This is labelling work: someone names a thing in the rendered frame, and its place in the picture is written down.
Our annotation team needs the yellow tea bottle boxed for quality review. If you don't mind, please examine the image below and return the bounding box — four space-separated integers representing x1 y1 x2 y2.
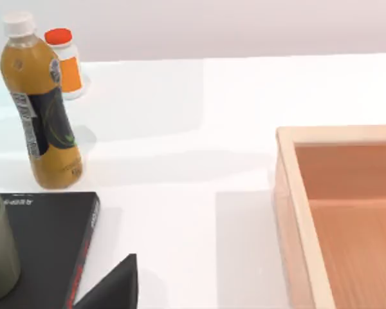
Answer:
0 11 84 191

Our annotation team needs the white bottle with orange cap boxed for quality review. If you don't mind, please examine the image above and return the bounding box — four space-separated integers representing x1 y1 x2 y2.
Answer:
44 28 89 100

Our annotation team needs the shallow salmon-coloured box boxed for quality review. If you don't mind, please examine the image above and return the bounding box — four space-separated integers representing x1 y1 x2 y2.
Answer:
273 124 386 309

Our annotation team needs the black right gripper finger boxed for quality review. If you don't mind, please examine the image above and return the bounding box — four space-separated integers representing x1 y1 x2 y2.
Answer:
73 253 138 309

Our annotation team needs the black book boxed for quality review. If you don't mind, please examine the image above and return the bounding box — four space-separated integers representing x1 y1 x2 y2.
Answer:
0 191 102 309

